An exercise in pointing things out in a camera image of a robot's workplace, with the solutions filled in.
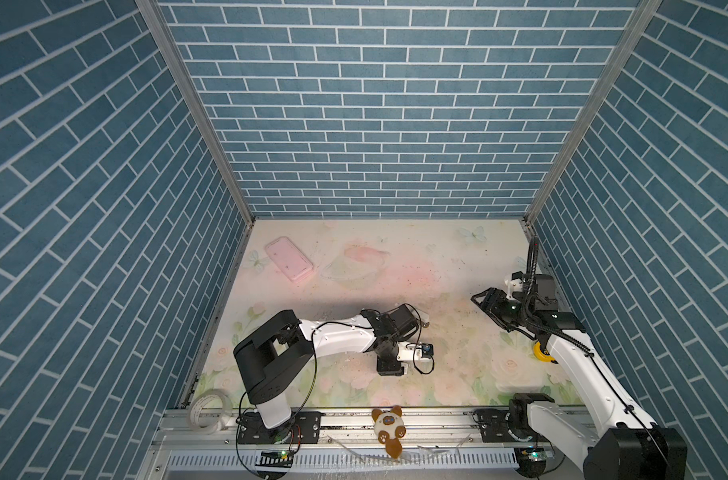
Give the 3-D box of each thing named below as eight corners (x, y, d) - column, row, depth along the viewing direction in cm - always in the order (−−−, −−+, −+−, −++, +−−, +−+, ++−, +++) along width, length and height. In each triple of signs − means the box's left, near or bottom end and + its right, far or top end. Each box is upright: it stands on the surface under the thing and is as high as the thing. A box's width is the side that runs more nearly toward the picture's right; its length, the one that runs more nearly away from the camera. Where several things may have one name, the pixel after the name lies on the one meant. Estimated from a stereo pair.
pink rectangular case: (295, 284, 103) (293, 279, 101) (265, 248, 113) (263, 244, 111) (316, 270, 107) (315, 265, 105) (285, 237, 117) (284, 232, 115)
